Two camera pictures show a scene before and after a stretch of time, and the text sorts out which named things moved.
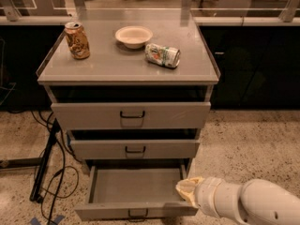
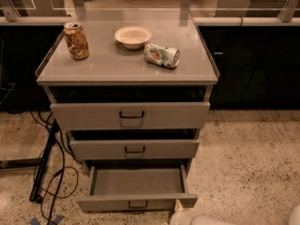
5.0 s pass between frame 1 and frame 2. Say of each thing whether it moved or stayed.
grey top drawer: stayed
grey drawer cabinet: stayed
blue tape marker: stayed
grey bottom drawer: moved
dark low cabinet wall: stayed
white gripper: moved
